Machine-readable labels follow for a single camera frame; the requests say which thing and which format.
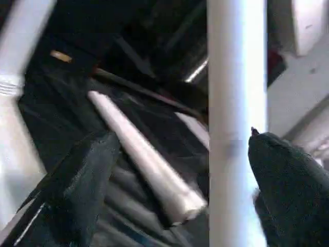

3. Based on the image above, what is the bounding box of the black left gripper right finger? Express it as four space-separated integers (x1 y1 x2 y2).
247 127 329 247

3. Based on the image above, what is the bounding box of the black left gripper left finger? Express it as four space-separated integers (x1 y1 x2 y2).
12 130 122 247

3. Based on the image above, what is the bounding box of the black box with gold label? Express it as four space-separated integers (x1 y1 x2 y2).
25 0 119 77

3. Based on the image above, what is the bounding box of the black plastic mat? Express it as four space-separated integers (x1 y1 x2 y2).
17 61 210 247

